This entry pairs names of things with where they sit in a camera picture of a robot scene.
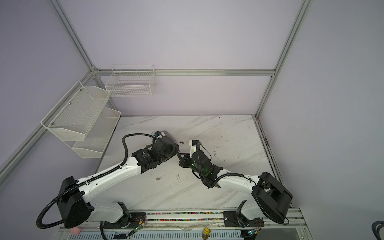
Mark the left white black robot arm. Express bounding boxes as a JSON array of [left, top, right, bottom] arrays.
[[57, 135, 179, 229]]

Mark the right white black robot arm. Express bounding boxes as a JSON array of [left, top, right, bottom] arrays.
[[178, 150, 293, 225]]

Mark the grey fabric glasses case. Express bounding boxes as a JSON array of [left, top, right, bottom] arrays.
[[162, 130, 175, 141]]

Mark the white two-tier mesh shelf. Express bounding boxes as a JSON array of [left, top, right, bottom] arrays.
[[41, 82, 121, 159]]

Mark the pink eraser block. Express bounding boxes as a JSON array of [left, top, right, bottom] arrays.
[[70, 227, 81, 236]]

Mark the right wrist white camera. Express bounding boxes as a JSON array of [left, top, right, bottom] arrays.
[[189, 140, 200, 155]]

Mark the wrist white camera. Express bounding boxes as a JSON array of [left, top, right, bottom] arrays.
[[189, 140, 200, 155], [152, 131, 164, 138]]

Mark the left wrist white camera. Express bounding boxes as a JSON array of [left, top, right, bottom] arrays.
[[152, 131, 164, 138]]

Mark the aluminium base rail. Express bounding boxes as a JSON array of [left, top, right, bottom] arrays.
[[55, 208, 313, 240]]

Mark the white wire basket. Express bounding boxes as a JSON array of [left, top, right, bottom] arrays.
[[105, 65, 157, 97]]

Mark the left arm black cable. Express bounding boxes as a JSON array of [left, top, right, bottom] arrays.
[[35, 133, 155, 240]]

